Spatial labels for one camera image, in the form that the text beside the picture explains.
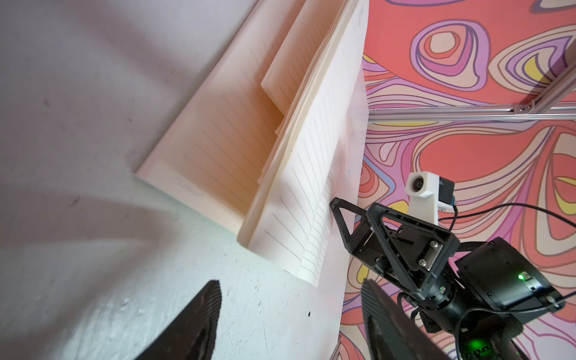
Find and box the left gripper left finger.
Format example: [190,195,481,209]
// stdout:
[137,280,222,360]

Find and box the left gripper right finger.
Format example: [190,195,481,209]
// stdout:
[361,279,448,360]

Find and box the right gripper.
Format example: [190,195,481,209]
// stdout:
[330,197,460,302]

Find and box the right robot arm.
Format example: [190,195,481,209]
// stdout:
[330,198,567,359]

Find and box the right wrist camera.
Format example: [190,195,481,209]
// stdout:
[405,171,455,225]

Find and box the aluminium frame rail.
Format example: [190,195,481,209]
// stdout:
[368,64,575,122]

